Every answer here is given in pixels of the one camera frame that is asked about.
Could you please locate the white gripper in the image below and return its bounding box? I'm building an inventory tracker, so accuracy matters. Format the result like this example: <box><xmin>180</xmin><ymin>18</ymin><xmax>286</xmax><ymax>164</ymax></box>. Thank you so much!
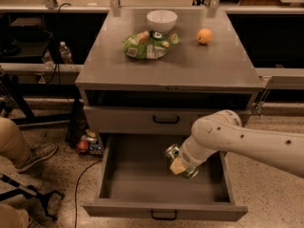
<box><xmin>170</xmin><ymin>137</ymin><xmax>213</xmax><ymax>175</ymax></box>

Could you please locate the green soda can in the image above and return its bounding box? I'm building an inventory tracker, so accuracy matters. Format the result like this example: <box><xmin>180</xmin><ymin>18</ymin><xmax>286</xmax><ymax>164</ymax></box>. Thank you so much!
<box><xmin>164</xmin><ymin>143</ymin><xmax>199</xmax><ymax>180</ymax></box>

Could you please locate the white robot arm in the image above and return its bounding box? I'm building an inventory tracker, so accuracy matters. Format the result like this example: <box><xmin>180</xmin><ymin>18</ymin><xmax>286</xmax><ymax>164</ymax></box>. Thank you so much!
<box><xmin>170</xmin><ymin>110</ymin><xmax>304</xmax><ymax>179</ymax></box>

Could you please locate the open grey lower drawer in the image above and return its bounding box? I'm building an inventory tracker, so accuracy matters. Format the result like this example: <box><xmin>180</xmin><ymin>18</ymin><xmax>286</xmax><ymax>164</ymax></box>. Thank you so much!
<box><xmin>84</xmin><ymin>134</ymin><xmax>248</xmax><ymax>221</ymax></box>

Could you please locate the silver can on floor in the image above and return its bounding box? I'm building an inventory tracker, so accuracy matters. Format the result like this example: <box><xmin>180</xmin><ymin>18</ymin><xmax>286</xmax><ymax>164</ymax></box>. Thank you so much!
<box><xmin>81</xmin><ymin>135</ymin><xmax>97</xmax><ymax>144</ymax></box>

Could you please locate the closed grey upper drawer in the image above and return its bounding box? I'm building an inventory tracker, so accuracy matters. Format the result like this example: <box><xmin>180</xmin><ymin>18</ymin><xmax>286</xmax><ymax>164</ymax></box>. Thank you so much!
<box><xmin>83</xmin><ymin>105</ymin><xmax>253</xmax><ymax>137</ymax></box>

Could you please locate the grey drawer cabinet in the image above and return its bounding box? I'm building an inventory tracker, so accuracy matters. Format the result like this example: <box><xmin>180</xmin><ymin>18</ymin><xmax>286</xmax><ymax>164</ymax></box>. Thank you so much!
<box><xmin>75</xmin><ymin>7</ymin><xmax>265</xmax><ymax>138</ymax></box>

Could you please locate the blue packet on floor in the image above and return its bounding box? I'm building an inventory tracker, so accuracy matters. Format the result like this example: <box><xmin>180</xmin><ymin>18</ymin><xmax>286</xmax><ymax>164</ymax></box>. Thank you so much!
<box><xmin>88</xmin><ymin>145</ymin><xmax>103</xmax><ymax>155</ymax></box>

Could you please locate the red apple on floor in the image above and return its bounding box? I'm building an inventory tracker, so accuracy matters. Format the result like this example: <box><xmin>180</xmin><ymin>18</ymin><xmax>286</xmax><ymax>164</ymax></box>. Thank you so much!
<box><xmin>77</xmin><ymin>141</ymin><xmax>89</xmax><ymax>153</ymax></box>

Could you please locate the green chip bag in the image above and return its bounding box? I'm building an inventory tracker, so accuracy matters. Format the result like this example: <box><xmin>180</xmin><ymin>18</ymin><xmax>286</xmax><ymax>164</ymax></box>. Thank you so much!
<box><xmin>123</xmin><ymin>30</ymin><xmax>179</xmax><ymax>60</ymax></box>

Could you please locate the orange fruit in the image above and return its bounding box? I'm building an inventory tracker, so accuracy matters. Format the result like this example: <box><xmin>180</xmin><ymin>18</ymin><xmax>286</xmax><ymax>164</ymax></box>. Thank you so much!
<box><xmin>197</xmin><ymin>28</ymin><xmax>212</xmax><ymax>45</ymax></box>

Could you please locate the grey sneaker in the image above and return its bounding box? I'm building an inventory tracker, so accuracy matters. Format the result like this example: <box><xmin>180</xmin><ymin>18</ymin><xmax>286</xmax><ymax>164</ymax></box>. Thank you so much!
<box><xmin>15</xmin><ymin>142</ymin><xmax>58</xmax><ymax>173</ymax></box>

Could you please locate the white bowl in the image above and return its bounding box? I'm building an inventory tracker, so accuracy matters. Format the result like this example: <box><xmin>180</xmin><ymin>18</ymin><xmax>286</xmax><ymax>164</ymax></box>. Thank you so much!
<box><xmin>146</xmin><ymin>9</ymin><xmax>178</xmax><ymax>33</ymax></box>

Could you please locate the black stand base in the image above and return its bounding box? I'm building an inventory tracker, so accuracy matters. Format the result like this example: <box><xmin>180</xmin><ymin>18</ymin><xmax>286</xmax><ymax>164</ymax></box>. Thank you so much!
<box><xmin>0</xmin><ymin>173</ymin><xmax>65</xmax><ymax>220</ymax></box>

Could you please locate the clear water bottle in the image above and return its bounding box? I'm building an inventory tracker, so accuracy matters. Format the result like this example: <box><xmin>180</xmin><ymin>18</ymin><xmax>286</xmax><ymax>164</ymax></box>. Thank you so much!
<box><xmin>59</xmin><ymin>42</ymin><xmax>73</xmax><ymax>65</ymax></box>
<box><xmin>42</xmin><ymin>50</ymin><xmax>55</xmax><ymax>70</ymax></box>

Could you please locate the person's leg in khaki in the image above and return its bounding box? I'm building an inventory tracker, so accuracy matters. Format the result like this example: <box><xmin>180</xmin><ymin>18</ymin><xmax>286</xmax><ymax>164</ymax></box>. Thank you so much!
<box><xmin>0</xmin><ymin>118</ymin><xmax>30</xmax><ymax>169</ymax></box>

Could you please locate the person's knee in khaki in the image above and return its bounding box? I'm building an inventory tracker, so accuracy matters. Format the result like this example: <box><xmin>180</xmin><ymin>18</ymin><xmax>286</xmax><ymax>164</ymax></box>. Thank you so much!
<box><xmin>0</xmin><ymin>201</ymin><xmax>42</xmax><ymax>228</ymax></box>

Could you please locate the black side table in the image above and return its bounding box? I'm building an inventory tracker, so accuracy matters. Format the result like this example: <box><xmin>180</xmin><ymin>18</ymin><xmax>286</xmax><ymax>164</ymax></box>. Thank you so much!
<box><xmin>0</xmin><ymin>13</ymin><xmax>81</xmax><ymax>124</ymax></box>

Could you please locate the black floor cable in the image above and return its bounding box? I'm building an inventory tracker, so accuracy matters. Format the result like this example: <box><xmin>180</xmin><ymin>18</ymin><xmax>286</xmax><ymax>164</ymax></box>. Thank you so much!
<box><xmin>73</xmin><ymin>159</ymin><xmax>103</xmax><ymax>228</ymax></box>

